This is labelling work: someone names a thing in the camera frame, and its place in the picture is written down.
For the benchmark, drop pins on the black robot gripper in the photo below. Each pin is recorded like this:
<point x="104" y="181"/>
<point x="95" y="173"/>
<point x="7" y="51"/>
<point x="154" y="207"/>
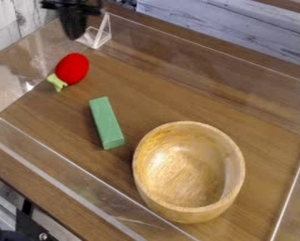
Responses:
<point x="72" y="18"/>

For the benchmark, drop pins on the red plush strawberry toy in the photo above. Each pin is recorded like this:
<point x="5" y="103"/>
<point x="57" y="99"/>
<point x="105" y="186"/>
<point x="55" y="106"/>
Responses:
<point x="69" y="71"/>

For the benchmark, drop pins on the green rectangular block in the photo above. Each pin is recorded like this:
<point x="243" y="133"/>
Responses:
<point x="107" y="125"/>

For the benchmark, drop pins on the wooden bowl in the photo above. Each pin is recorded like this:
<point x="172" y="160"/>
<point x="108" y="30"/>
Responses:
<point x="190" y="171"/>

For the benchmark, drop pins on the black table clamp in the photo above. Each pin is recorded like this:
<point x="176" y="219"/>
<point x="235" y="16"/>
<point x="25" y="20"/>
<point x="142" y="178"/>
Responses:
<point x="28" y="227"/>

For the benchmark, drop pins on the clear acrylic tray enclosure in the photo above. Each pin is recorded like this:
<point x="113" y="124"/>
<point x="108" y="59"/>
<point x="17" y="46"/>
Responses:
<point x="163" y="74"/>

